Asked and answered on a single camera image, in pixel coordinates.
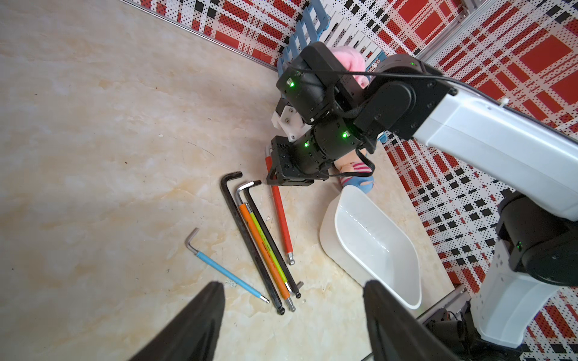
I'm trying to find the light blue hex key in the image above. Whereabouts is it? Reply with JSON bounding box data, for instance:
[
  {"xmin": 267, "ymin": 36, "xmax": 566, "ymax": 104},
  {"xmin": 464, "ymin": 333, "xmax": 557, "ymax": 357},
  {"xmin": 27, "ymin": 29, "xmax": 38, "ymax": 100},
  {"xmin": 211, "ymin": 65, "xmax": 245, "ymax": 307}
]
[{"xmin": 185, "ymin": 227, "xmax": 270, "ymax": 304}]

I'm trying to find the red hex key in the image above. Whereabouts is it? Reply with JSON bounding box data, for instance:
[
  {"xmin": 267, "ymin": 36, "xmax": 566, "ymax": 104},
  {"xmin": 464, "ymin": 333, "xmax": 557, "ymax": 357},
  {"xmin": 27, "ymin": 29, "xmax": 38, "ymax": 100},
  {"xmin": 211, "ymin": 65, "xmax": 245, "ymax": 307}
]
[{"xmin": 264, "ymin": 145, "xmax": 296, "ymax": 266}]

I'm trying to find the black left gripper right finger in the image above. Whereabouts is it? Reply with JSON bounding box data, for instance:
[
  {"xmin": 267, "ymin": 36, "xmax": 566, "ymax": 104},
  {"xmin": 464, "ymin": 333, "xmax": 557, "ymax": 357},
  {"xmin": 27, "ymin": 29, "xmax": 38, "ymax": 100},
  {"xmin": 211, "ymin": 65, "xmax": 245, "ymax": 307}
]
[{"xmin": 363, "ymin": 281, "xmax": 458, "ymax": 361}]

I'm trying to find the white plastic storage tray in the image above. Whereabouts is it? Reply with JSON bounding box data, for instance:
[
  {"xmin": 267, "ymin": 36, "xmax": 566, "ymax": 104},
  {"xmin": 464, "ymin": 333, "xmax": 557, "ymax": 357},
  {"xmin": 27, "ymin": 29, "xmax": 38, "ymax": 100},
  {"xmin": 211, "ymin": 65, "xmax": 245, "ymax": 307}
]
[{"xmin": 319, "ymin": 186, "xmax": 422, "ymax": 310}]

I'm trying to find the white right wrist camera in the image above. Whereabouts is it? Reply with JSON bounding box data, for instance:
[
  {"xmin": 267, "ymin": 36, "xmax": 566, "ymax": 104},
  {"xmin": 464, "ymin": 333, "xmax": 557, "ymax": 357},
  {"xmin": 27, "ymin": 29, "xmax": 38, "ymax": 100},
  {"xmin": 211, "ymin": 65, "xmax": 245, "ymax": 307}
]
[{"xmin": 271, "ymin": 98, "xmax": 311, "ymax": 143}]

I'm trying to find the long black hex key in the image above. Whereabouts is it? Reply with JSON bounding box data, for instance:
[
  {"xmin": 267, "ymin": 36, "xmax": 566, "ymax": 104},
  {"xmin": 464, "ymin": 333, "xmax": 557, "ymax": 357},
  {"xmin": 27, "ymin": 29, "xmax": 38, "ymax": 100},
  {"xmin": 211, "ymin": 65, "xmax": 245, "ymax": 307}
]
[{"xmin": 220, "ymin": 171, "xmax": 285, "ymax": 316}]

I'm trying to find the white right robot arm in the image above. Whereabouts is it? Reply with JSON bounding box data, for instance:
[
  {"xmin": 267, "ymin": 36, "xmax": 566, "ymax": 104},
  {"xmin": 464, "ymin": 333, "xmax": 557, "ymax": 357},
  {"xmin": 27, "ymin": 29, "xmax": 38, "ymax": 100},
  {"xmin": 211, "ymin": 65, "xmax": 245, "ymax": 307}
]
[{"xmin": 266, "ymin": 42, "xmax": 577, "ymax": 350}]

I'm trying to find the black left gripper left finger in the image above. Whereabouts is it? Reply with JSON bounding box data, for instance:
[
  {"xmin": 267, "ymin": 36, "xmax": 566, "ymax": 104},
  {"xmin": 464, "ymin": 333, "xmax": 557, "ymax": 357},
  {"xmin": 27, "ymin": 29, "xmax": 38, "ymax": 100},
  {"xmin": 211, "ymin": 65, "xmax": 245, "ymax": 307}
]
[{"xmin": 132, "ymin": 281, "xmax": 225, "ymax": 360}]

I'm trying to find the blue white toy crib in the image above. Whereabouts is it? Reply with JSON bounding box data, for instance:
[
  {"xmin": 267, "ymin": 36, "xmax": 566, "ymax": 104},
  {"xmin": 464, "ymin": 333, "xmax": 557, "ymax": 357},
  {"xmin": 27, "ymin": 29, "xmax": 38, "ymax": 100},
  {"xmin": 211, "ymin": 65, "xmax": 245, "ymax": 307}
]
[{"xmin": 277, "ymin": 1, "xmax": 387, "ymax": 75}]

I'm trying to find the small plush doll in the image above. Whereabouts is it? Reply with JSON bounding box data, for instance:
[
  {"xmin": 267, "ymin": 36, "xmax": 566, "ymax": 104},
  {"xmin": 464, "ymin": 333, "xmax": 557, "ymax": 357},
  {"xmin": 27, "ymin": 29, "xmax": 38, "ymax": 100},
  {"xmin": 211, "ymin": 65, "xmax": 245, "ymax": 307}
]
[{"xmin": 334, "ymin": 150, "xmax": 374, "ymax": 194}]

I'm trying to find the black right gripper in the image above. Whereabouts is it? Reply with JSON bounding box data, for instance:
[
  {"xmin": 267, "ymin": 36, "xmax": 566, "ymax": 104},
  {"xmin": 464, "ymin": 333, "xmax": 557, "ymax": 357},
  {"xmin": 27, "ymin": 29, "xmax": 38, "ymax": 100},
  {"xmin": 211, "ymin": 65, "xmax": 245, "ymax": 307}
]
[{"xmin": 266, "ymin": 120, "xmax": 361, "ymax": 187}]

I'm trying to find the green hex key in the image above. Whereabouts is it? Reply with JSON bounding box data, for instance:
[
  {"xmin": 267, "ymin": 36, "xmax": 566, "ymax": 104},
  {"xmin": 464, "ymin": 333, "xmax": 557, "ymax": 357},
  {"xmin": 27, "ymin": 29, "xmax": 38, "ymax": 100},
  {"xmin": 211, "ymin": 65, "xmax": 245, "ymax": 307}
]
[{"xmin": 244, "ymin": 180, "xmax": 302, "ymax": 299}]

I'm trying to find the pink towel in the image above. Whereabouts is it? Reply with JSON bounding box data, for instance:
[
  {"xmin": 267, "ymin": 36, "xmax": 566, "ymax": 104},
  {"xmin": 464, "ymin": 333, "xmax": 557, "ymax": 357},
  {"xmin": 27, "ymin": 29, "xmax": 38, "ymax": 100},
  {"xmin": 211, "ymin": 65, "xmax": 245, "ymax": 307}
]
[{"xmin": 330, "ymin": 46, "xmax": 370, "ymax": 89}]

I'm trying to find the orange hex key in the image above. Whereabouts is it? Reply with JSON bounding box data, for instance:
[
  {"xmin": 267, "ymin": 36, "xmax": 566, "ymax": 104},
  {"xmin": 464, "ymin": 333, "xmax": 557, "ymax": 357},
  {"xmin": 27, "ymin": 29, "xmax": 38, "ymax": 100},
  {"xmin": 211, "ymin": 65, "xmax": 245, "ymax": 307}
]
[{"xmin": 234, "ymin": 180, "xmax": 296, "ymax": 312}]

